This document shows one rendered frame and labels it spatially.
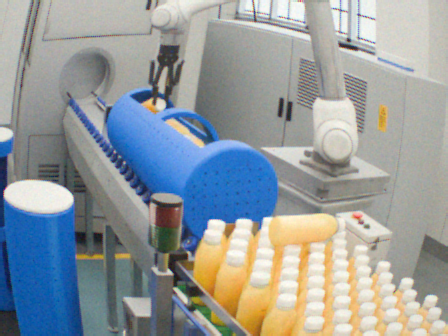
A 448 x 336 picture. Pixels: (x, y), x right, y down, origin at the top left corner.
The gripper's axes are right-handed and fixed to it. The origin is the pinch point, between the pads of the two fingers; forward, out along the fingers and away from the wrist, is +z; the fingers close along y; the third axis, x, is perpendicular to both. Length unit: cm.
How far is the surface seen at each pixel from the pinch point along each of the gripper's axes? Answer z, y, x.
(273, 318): 20, 18, 126
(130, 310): 40, 35, 84
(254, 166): 7, -6, 63
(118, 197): 37.6, 12.4, -1.4
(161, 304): 24, 36, 109
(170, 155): 8.6, 11.7, 46.6
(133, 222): 39.0, 12.8, 19.9
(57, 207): 21, 50, 55
